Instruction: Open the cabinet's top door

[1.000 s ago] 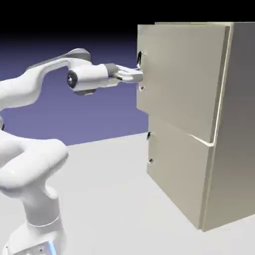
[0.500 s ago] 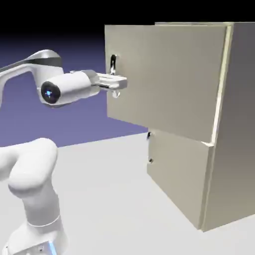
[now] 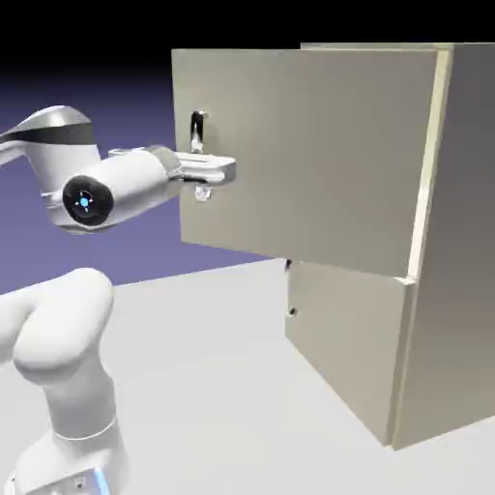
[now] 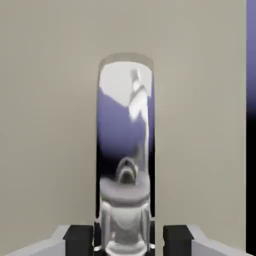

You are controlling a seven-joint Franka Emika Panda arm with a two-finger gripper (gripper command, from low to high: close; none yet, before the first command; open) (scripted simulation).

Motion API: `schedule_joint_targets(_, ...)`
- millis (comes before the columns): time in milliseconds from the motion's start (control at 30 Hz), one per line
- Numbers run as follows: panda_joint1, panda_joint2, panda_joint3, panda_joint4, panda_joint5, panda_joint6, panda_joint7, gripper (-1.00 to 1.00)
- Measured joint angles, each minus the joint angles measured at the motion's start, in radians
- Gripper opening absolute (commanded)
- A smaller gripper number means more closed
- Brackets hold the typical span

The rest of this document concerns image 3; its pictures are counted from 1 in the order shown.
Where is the beige painted cabinet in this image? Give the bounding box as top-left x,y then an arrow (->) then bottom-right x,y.
284,42 -> 495,451

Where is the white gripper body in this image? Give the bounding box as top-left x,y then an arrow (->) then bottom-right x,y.
173,151 -> 238,186

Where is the small dark door handle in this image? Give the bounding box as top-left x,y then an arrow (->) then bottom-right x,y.
284,259 -> 298,317

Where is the beige cabinet door with handle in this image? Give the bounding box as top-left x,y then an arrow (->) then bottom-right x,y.
170,47 -> 450,278

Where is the curved silver door handle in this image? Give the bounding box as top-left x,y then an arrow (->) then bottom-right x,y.
189,109 -> 214,202

